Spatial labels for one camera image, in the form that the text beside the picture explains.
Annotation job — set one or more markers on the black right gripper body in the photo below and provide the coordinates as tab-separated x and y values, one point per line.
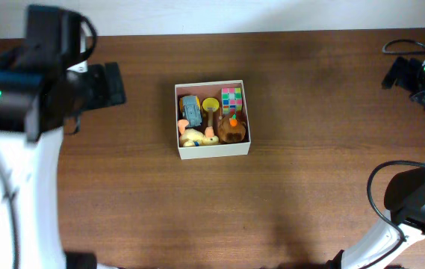
414	78

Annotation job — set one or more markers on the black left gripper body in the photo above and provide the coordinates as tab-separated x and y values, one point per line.
95	86

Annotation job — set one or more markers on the yellow grey toy truck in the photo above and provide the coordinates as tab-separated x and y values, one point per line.
190	110

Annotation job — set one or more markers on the yellow plush duck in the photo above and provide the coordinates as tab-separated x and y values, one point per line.
192	137

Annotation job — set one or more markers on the yellow wooden rattle drum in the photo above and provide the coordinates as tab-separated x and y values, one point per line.
210	105

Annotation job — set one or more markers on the white cardboard box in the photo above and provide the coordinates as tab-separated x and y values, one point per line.
203	91

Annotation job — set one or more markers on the multicolour puzzle cube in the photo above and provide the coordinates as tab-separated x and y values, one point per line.
231	100

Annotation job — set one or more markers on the brown plush capybara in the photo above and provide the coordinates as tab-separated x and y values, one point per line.
230	129

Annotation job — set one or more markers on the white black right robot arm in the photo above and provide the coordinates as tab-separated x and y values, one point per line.
402	223

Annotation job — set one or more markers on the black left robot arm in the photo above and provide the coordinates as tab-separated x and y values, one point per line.
43	83

